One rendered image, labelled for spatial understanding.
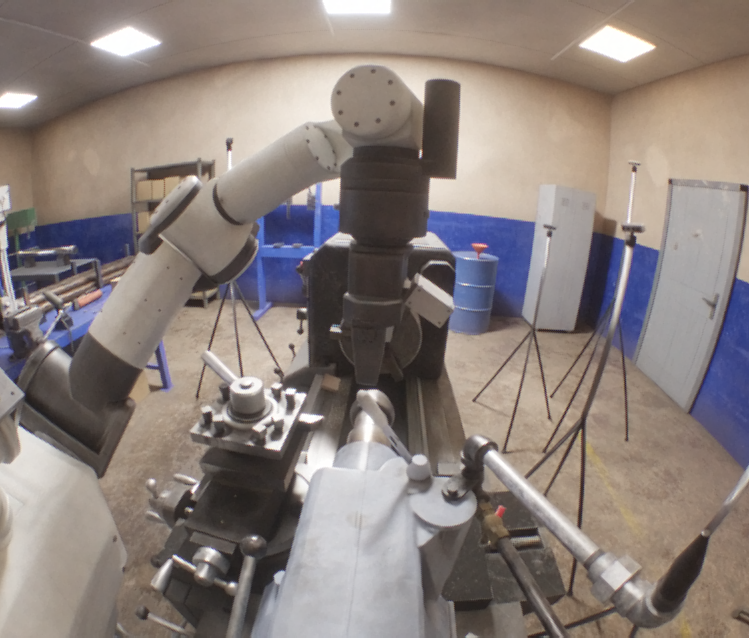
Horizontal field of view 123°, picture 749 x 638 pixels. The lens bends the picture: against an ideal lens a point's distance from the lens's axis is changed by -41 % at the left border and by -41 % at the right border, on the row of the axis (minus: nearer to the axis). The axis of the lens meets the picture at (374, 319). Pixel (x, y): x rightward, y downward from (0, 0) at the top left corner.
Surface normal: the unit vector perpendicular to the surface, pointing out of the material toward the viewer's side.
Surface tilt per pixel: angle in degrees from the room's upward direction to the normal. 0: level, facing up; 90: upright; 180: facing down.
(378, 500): 0
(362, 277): 90
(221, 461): 0
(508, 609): 0
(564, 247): 90
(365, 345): 90
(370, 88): 90
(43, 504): 20
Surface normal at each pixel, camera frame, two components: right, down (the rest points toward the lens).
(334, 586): 0.05, -0.94
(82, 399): 0.55, -0.01
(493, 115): -0.05, 0.35
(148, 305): 0.74, 0.17
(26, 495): 0.38, -0.88
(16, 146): 1.00, 0.07
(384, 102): -0.34, 0.31
